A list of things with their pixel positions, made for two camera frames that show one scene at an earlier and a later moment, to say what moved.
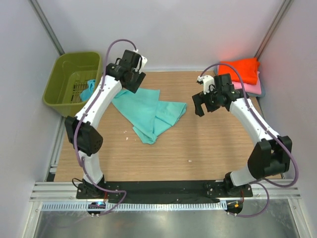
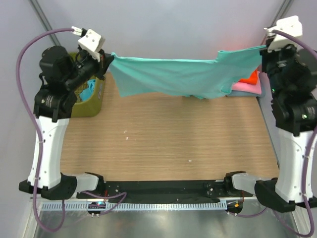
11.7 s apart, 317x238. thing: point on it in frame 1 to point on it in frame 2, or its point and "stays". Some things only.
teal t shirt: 151,115 to 197,77
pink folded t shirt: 249,88 stays
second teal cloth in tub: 85,94 stays
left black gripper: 133,87 to 101,66
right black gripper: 200,98 to 290,49
